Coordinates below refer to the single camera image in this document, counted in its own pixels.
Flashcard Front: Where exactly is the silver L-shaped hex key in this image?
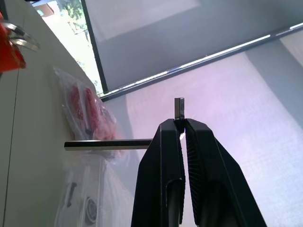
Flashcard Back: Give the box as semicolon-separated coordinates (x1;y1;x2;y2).
64;97;186;152

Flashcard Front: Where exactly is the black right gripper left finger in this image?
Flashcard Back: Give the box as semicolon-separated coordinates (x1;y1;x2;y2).
131;119;186;227

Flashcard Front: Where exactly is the grey roller blind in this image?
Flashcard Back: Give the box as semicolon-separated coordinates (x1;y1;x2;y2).
84;0;303;92

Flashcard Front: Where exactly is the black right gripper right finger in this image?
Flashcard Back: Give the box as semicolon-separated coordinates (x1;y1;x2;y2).
184;119;267;227

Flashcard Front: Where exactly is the clear bag with red parts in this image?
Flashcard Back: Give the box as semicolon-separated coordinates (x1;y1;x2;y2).
53;66;130;164

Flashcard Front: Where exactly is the silver hex key in holder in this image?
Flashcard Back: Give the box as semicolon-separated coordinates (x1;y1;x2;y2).
10;39;40;51
4;23;40;51

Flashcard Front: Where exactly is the clear bag with white parts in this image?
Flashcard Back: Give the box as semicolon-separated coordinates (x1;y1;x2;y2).
53;151;112;227

